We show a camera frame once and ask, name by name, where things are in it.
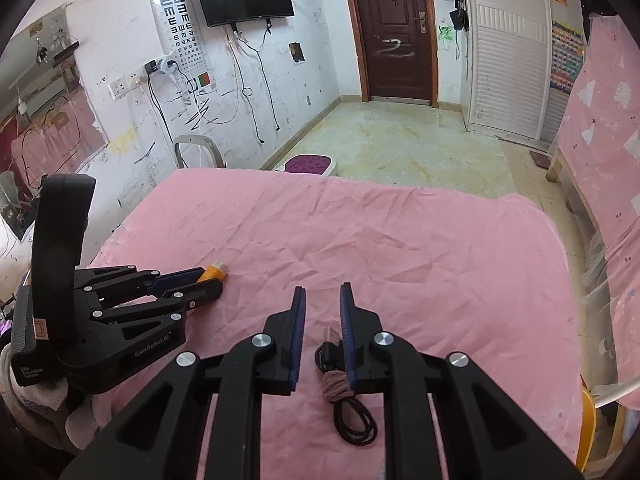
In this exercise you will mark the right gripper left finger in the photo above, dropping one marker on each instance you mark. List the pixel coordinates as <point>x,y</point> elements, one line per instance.
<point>201,413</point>

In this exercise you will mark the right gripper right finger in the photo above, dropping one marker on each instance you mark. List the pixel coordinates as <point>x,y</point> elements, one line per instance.
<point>443,417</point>

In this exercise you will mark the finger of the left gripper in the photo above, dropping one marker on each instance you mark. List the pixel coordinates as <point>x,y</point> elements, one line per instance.
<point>128,283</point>
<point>175,301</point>

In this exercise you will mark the left white gloved hand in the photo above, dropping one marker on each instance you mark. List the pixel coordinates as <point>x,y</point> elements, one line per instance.
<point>42,411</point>

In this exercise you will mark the pink bed sheet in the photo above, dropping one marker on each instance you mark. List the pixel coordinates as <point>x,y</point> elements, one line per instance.
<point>444,270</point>

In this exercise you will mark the purple white step stool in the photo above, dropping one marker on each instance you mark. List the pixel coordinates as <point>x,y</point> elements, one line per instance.
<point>321,165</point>

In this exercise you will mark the eye chart poster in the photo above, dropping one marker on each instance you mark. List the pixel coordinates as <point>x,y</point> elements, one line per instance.
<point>181,40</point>

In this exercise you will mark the pink patterned hanging sheet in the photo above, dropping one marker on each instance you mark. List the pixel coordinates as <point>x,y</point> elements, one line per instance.
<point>599,140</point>

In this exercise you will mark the dark brown door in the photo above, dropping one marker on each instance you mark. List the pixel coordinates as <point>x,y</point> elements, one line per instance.
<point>396,49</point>

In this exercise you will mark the white louvered wardrobe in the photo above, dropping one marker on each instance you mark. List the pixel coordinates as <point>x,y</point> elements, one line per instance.
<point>505,81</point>

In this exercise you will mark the wall mirror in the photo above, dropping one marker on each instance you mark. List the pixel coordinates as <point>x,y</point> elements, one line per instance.
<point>47,123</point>

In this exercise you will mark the grey metal chair frame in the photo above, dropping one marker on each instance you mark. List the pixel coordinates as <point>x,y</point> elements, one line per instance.
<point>197,151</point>

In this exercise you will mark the white wall power sockets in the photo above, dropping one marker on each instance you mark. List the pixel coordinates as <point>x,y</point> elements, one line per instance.
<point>120,86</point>

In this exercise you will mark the colourful wall chart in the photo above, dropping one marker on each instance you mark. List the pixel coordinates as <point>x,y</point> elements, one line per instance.
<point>567,57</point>

